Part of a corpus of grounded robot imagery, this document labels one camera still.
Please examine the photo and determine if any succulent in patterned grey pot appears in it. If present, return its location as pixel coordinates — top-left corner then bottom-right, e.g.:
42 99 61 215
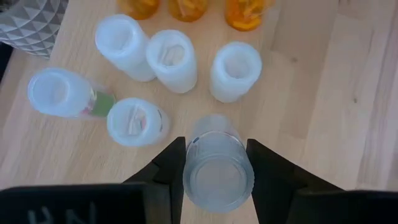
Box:
0 0 70 60

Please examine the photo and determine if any orange pill bottle white cap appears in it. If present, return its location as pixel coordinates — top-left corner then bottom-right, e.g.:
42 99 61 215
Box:
167 0 208 22
224 0 271 32
117 0 162 21

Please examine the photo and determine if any wooden shelf with black legs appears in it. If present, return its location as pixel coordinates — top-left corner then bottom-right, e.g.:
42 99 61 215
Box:
0 0 398 224

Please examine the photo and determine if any small translucent white bottle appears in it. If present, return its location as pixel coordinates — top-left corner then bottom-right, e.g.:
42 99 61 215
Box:
182 114 255 214
95 14 156 82
106 97 170 147
210 42 263 103
146 29 198 94

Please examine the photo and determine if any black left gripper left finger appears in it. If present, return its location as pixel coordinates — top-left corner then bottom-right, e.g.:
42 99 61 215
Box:
123 136 187 224

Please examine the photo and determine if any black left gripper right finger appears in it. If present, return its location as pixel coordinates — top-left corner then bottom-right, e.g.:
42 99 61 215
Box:
247 138 343 224

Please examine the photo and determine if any clear bottle with green label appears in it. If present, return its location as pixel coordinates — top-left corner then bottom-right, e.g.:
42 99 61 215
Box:
27 67 118 121

